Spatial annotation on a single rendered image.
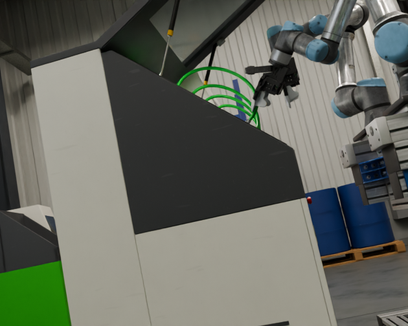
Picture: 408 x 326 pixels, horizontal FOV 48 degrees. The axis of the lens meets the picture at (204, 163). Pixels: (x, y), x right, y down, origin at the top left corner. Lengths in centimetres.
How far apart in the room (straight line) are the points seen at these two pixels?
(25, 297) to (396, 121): 446
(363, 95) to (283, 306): 107
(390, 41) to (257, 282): 86
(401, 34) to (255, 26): 758
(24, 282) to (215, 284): 399
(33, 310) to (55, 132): 379
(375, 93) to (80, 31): 799
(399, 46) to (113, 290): 120
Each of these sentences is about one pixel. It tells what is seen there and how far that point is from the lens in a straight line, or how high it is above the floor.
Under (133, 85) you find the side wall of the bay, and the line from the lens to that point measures 165.
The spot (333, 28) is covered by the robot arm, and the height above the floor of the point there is 138.
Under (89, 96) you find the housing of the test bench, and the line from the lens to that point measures 171.
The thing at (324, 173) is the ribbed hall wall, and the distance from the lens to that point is 843.
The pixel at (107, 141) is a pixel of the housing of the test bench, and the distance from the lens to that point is 164.
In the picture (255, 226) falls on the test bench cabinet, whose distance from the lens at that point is 150.
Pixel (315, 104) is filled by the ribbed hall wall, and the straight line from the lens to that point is 867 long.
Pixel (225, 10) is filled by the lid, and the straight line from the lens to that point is 223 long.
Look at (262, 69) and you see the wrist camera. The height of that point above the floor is 131.
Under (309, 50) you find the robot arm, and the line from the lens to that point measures 172.
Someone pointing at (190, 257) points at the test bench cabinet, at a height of 68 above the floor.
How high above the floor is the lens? 74
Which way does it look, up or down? 9 degrees up
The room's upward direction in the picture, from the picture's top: 12 degrees counter-clockwise
